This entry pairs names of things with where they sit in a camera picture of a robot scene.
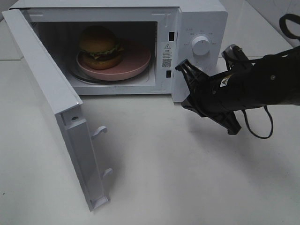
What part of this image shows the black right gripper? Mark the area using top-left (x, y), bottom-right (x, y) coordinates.
top-left (175, 45), bottom-right (255, 135)

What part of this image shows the pink plate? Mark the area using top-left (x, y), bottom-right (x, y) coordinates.
top-left (76, 40), bottom-right (151, 81)

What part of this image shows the burger with lettuce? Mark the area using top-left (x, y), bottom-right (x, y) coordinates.
top-left (79, 26), bottom-right (123, 70)

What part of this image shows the white microwave door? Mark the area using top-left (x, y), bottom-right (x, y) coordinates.
top-left (2, 9), bottom-right (113, 211)

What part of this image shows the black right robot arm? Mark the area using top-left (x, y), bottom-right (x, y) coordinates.
top-left (175, 45), bottom-right (300, 135)

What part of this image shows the upper white dial knob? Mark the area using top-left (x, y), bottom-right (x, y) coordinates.
top-left (192, 34), bottom-right (210, 56)

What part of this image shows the white warning label sticker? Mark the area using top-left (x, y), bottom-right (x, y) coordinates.
top-left (161, 42), bottom-right (173, 69)

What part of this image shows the white microwave oven body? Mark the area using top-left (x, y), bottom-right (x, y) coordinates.
top-left (8, 0), bottom-right (228, 102)

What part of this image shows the glass microwave turntable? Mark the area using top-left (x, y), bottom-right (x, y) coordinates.
top-left (69, 69), bottom-right (150, 85)

